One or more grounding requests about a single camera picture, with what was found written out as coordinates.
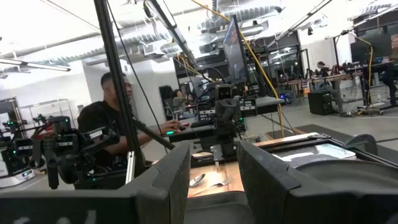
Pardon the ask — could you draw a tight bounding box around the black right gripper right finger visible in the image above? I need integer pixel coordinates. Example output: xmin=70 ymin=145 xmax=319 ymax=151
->
xmin=238 ymin=139 xmax=398 ymax=224

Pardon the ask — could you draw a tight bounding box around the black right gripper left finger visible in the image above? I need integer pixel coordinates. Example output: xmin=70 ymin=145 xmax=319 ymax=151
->
xmin=0 ymin=141 xmax=191 ymax=224

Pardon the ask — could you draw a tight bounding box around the silver metal fork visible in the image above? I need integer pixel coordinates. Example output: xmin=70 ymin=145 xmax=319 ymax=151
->
xmin=211 ymin=175 xmax=234 ymax=187

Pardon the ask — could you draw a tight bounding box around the wooden handled metal spoon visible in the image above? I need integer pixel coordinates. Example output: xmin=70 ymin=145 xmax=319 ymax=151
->
xmin=188 ymin=173 xmax=206 ymax=189

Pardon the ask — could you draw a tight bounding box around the black keyboard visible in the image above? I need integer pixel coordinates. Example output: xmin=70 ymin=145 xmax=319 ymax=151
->
xmin=190 ymin=119 xmax=215 ymax=128

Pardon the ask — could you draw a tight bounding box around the dark office desk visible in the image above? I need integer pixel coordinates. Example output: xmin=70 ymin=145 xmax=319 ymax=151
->
xmin=149 ymin=95 xmax=285 ymax=142

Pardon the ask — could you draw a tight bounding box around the seated background person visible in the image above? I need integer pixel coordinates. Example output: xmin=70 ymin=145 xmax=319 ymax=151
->
xmin=172 ymin=89 xmax=187 ymax=113
xmin=315 ymin=61 xmax=330 ymax=78

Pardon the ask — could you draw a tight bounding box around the black framed flat board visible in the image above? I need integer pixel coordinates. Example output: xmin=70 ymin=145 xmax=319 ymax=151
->
xmin=254 ymin=133 xmax=398 ymax=170

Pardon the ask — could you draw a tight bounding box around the person's hand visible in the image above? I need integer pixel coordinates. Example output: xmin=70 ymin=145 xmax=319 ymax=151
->
xmin=161 ymin=119 xmax=183 ymax=134

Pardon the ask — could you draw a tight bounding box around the silver metal bar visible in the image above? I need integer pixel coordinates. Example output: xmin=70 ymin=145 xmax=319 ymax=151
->
xmin=125 ymin=151 xmax=136 ymax=184

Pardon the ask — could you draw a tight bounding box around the black computer monitor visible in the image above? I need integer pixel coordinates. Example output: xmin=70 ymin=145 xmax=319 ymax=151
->
xmin=223 ymin=14 xmax=249 ymax=85

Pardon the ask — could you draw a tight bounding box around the grey curved object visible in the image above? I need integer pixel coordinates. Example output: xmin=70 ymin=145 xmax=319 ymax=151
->
xmin=344 ymin=133 xmax=379 ymax=156

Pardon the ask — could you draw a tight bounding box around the person in dark shirt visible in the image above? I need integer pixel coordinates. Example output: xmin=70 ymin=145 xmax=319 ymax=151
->
xmin=76 ymin=72 xmax=183 ymax=170

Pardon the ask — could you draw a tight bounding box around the black equipment box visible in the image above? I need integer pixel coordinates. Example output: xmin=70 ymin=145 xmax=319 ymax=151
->
xmin=307 ymin=90 xmax=335 ymax=116

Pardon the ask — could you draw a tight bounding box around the background robot with white base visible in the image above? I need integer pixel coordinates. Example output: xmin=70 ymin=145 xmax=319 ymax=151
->
xmin=0 ymin=118 xmax=37 ymax=189

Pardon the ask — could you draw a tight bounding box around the ceiling strip light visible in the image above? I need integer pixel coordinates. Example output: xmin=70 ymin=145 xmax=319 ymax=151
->
xmin=0 ymin=57 xmax=72 ymax=73

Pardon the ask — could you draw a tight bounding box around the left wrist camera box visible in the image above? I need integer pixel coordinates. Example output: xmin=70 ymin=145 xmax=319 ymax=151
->
xmin=215 ymin=83 xmax=233 ymax=101

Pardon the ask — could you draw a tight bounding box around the yellow hanging cable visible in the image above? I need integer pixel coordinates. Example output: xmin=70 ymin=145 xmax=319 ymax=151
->
xmin=191 ymin=0 xmax=285 ymax=138

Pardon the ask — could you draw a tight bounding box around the black diagonal frame brace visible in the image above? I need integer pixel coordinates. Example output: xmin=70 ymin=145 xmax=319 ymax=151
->
xmin=132 ymin=117 xmax=175 ymax=151

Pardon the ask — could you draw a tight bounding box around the silver ventilation duct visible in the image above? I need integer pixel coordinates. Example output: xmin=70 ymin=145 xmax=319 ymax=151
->
xmin=198 ymin=4 xmax=284 ymax=32

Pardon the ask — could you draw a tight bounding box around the black rig frame post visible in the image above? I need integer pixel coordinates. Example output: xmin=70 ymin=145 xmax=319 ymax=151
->
xmin=93 ymin=0 xmax=147 ymax=184

